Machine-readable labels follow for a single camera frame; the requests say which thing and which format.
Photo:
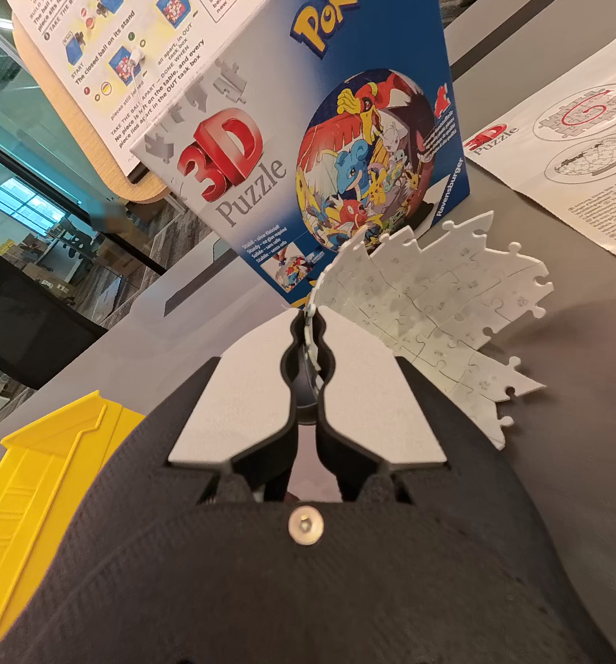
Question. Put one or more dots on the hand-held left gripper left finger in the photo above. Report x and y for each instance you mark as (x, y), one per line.
(235, 404)

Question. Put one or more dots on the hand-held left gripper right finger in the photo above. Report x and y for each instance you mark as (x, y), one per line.
(380, 404)

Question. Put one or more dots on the partly built puzzle ball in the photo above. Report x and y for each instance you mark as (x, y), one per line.
(443, 311)

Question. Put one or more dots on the blue puzzle box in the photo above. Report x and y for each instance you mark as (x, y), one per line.
(287, 155)

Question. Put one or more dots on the yellow plastic bin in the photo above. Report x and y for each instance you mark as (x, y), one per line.
(27, 493)

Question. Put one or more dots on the light wooden panel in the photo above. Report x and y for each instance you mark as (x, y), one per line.
(149, 189)

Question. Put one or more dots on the white instruction leaflet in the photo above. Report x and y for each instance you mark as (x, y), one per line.
(572, 181)

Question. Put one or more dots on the white plastic clip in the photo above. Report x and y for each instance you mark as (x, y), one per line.
(136, 61)

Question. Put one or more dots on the white instruction card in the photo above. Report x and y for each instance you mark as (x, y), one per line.
(131, 31)

